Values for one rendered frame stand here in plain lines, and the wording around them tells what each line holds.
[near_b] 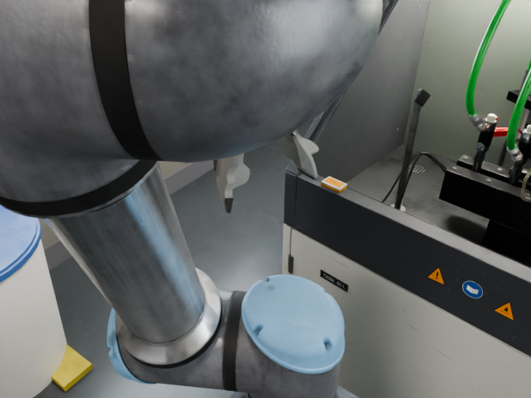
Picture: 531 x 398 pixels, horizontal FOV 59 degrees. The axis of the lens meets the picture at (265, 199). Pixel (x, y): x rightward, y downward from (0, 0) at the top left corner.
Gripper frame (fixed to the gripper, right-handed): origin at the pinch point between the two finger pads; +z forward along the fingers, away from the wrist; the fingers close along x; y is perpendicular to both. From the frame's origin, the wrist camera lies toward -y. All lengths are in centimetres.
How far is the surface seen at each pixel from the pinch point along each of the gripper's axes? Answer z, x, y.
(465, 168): -1, -7, 66
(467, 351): 36, 1, 53
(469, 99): -10.9, -17.2, 42.4
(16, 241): -20, 115, 19
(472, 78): -13.6, -19.3, 40.0
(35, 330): 9, 128, 25
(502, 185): 5, -13, 64
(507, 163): -2, -9, 97
